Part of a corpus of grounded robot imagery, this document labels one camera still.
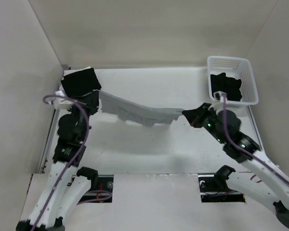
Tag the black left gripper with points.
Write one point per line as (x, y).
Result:
(91, 101)

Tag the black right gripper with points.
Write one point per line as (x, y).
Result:
(195, 116)

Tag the grey tank top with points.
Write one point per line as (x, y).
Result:
(128, 111)

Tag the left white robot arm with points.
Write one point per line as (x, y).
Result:
(67, 182)

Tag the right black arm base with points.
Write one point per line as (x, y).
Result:
(213, 187)

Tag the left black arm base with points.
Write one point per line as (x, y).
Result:
(101, 187)

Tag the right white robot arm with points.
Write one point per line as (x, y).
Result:
(272, 193)

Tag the folded black tank top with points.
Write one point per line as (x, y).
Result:
(80, 83)

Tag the folded white tank top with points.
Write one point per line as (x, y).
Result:
(71, 71)

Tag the black tank top in basket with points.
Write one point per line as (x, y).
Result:
(229, 85)

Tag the white plastic basket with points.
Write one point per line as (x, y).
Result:
(235, 77)

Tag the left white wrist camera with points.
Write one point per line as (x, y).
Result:
(60, 102)

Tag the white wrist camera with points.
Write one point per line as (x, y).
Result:
(220, 100)
(60, 102)

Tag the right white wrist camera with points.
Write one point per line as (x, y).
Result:
(220, 100)

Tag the silver table rail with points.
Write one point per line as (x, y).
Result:
(45, 150)

